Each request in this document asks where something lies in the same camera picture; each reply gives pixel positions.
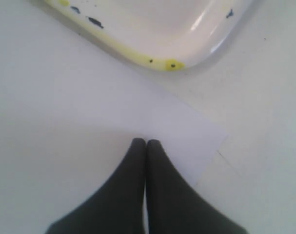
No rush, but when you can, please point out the white paper with square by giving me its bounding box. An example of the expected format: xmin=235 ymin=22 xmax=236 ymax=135
xmin=0 ymin=67 xmax=226 ymax=234

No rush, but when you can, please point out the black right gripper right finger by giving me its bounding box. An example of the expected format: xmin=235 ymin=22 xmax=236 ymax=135
xmin=146 ymin=139 xmax=247 ymax=234

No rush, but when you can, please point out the white paint tray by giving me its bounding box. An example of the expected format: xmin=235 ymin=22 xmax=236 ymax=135
xmin=45 ymin=0 xmax=251 ymax=72

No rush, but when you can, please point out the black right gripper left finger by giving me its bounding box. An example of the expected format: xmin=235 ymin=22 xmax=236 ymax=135
xmin=47 ymin=138 xmax=146 ymax=234

